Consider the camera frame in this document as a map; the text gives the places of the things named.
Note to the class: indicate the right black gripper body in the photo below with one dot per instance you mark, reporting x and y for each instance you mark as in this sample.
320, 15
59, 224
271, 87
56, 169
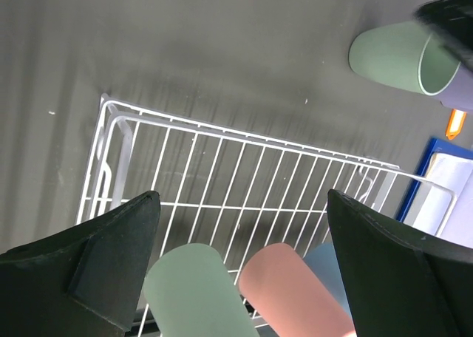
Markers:
451, 21

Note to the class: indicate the purple cup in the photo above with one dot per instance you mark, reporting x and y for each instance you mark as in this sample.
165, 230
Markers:
458, 94

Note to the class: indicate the pink cup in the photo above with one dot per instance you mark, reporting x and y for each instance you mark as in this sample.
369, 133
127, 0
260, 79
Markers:
290, 297

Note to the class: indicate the blue cup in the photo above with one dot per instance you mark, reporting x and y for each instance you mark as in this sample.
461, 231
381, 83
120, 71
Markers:
323, 263

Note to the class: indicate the white wire dish rack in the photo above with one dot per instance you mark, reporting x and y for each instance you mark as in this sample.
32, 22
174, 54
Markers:
233, 190

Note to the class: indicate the orange tag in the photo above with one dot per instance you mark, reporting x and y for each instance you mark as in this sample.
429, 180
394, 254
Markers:
455, 124

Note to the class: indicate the green cup front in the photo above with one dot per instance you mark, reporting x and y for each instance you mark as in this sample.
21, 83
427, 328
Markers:
190, 293

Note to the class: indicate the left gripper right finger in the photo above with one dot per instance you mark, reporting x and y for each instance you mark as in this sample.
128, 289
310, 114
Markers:
399, 281

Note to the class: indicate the clear plastic sleeve folder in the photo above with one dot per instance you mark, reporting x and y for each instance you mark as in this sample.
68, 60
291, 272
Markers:
440, 202

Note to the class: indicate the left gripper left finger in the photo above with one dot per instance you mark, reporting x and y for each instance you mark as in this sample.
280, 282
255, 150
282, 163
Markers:
83, 281

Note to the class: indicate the green cup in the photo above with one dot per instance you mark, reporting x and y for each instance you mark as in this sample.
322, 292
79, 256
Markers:
404, 56
190, 293

